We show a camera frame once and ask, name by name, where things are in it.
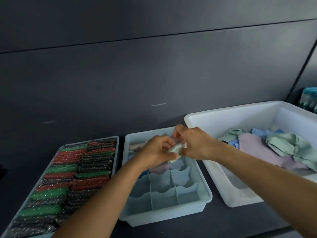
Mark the crumpled green cleaning cloth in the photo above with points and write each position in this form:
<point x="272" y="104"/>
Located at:
<point x="292" y="146"/>

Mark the pale green scalloped cloth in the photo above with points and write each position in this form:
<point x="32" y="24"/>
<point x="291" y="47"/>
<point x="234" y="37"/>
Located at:
<point x="231" y="135"/>

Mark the blue cleaning cloth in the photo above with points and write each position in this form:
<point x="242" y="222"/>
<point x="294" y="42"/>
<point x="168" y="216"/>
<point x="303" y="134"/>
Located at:
<point x="262" y="132"/>

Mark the rows of glittery scrub sponges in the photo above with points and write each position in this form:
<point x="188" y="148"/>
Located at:
<point x="64" y="180"/>

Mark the teal striped fabric item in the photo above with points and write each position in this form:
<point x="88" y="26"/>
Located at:
<point x="309" y="99"/>

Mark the person's left fingers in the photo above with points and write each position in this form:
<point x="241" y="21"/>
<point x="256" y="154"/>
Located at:
<point x="166" y="142"/>

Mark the folded pink cloth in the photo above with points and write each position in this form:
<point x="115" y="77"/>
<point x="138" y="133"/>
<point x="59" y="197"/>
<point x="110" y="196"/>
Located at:
<point x="159" y="169"/>

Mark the small green cloth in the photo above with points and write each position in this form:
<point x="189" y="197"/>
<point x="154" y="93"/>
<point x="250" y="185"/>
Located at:
<point x="175" y="149"/>

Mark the folded blue cloth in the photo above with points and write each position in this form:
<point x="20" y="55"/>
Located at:
<point x="132" y="156"/>
<point x="143" y="174"/>

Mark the person's left hand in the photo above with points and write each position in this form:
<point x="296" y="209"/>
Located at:
<point x="154" y="152"/>

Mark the person's right forearm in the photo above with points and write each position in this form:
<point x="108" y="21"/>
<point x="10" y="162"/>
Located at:
<point x="267" y="174"/>

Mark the pink cleaning cloth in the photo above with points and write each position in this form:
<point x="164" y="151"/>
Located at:
<point x="252" y="148"/>

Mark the light blue shallow tray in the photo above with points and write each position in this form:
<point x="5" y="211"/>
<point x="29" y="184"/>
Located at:
<point x="116" y="151"/>

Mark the person's right hand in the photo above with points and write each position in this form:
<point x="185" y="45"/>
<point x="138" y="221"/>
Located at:
<point x="200" y="144"/>

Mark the large white plastic bin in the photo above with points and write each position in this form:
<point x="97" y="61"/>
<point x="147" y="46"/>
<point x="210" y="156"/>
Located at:
<point x="247" y="116"/>

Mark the person's right fingers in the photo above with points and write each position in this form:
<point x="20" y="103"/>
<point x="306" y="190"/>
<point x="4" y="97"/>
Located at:
<point x="179" y="132"/>

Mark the person's left forearm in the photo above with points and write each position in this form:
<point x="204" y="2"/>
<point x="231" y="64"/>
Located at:
<point x="104" y="198"/>

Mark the blue scalloped cloth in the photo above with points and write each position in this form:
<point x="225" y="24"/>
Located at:
<point x="234" y="144"/>

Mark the light blue divided organizer tray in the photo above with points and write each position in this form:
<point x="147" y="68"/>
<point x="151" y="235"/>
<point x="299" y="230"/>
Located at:
<point x="170" y="190"/>

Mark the folded beige cloth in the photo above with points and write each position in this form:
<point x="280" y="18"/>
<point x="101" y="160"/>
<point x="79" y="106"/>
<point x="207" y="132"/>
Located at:
<point x="136" y="146"/>

